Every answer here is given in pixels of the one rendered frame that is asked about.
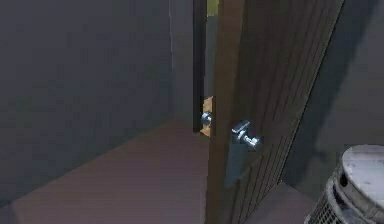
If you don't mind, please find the brown wooden room door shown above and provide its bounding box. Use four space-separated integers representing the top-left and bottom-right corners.
204 0 346 224

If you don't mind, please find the silver door handle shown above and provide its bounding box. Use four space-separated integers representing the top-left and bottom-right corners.
231 119 262 149
200 111 213 128

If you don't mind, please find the dark door frame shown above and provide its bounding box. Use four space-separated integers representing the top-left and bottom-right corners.
192 0 208 134

